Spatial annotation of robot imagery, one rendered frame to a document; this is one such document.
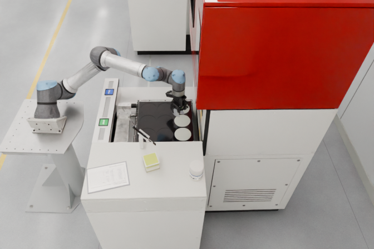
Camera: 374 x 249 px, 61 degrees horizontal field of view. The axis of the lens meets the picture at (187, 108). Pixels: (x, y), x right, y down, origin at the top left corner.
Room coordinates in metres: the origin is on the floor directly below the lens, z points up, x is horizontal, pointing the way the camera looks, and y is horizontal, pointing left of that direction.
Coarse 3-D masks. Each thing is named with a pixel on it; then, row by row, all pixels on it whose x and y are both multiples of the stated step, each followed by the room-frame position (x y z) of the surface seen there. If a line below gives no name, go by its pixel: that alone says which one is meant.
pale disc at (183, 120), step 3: (177, 117) 1.35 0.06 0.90; (180, 117) 1.35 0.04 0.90; (183, 117) 1.35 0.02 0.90; (186, 117) 1.35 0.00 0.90; (174, 120) 1.33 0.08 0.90; (177, 120) 1.33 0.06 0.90; (180, 120) 1.33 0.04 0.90; (183, 120) 1.33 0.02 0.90; (186, 120) 1.33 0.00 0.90; (189, 120) 1.33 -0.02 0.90; (177, 123) 1.30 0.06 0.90; (180, 123) 1.30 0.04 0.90; (183, 123) 1.30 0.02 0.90; (186, 123) 1.30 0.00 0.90; (180, 126) 1.28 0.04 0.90; (183, 126) 1.28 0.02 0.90
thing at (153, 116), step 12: (144, 108) 1.42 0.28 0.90; (156, 108) 1.42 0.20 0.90; (168, 108) 1.42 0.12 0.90; (144, 120) 1.32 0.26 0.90; (156, 120) 1.32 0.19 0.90; (168, 120) 1.32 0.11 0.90; (192, 120) 1.33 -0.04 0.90; (156, 132) 1.22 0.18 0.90; (168, 132) 1.23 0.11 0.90; (192, 132) 1.23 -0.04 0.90
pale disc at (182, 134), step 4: (180, 128) 1.26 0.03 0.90; (184, 128) 1.26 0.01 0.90; (176, 132) 1.23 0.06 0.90; (180, 132) 1.23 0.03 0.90; (184, 132) 1.23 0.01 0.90; (188, 132) 1.23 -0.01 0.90; (176, 136) 1.20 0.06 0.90; (180, 136) 1.20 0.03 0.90; (184, 136) 1.20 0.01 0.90; (188, 136) 1.20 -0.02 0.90; (180, 140) 1.17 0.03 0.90; (184, 140) 1.17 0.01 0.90
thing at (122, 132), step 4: (120, 120) 1.32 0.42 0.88; (124, 120) 1.33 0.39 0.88; (128, 120) 1.33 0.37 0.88; (116, 124) 1.29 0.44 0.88; (120, 124) 1.29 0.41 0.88; (124, 124) 1.29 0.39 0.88; (128, 124) 1.29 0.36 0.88; (116, 128) 1.25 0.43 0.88; (120, 128) 1.26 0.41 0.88; (124, 128) 1.26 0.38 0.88; (128, 128) 1.26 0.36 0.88; (116, 132) 1.22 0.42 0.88; (120, 132) 1.23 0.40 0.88; (124, 132) 1.23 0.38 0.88; (128, 132) 1.23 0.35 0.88; (116, 136) 1.19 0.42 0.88; (120, 136) 1.20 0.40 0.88; (124, 136) 1.20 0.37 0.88; (128, 136) 1.21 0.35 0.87; (116, 140) 1.16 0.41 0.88; (120, 140) 1.17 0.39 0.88; (124, 140) 1.17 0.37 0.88
